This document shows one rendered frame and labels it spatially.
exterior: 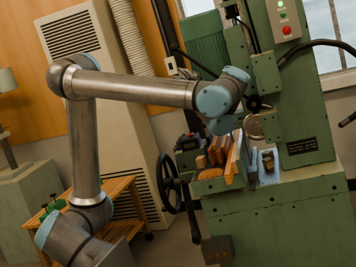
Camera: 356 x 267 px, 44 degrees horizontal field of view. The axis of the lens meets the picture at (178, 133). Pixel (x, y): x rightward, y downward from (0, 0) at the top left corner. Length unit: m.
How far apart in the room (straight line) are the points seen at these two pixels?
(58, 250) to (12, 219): 2.15
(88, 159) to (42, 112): 2.32
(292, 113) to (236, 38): 0.37
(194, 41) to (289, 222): 0.82
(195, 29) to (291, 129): 0.55
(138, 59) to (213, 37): 1.52
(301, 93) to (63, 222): 1.03
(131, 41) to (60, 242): 1.89
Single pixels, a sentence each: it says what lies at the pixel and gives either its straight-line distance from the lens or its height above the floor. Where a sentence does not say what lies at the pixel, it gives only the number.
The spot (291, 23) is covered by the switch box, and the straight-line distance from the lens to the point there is 1.70.
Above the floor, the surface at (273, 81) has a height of 1.19.
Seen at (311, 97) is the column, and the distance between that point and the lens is 1.81.
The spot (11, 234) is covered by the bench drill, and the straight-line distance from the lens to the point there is 3.93.
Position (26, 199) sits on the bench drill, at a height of 0.54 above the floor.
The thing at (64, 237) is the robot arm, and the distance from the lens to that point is 1.71.
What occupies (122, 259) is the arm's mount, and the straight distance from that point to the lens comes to 1.73.
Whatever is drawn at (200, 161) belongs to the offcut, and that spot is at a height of 0.93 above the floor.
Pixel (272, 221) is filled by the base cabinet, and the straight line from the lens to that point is 1.87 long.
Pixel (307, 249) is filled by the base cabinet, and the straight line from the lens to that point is 1.93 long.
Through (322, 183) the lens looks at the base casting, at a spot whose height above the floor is 0.76.
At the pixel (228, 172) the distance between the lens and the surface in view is 1.63.
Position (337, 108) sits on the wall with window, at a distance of 3.25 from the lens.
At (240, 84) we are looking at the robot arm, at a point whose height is 1.27.
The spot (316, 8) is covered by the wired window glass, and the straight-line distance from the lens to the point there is 3.20.
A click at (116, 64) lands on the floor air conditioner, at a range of 3.26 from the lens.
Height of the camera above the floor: 1.51
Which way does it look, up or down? 14 degrees down
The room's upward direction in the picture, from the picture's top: 17 degrees counter-clockwise
